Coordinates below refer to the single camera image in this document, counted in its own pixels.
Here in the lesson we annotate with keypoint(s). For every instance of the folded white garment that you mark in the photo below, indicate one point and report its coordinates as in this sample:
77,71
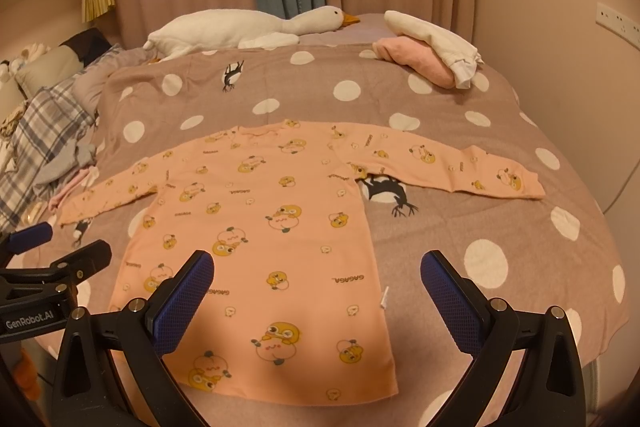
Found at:
458,54

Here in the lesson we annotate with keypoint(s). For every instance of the grey pillow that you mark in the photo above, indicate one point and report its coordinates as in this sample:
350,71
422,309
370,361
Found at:
48,70

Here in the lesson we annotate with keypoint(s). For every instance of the pink duck print shirt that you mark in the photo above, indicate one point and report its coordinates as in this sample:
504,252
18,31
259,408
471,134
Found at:
294,314

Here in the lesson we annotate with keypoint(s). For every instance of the mauve polka dot blanket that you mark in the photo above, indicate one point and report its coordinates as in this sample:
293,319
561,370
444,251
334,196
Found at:
559,251

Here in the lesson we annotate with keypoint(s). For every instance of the white goose plush toy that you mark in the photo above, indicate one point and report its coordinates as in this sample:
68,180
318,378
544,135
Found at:
217,29

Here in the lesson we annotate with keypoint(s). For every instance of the white wall power strip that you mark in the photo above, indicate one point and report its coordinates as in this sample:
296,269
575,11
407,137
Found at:
619,24

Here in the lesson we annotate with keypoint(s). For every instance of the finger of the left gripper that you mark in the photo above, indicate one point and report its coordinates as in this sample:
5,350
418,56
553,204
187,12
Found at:
18,242
80,265

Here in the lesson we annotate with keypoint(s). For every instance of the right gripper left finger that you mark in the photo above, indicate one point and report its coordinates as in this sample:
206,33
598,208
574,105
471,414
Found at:
87,389

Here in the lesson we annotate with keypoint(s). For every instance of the folded pink garment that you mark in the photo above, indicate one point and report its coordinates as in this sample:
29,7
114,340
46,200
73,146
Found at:
418,56

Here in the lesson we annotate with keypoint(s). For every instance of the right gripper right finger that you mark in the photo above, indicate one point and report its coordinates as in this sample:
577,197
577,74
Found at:
548,389

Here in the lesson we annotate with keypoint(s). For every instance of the plaid grey cloth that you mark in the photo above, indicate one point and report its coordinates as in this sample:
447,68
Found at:
52,118

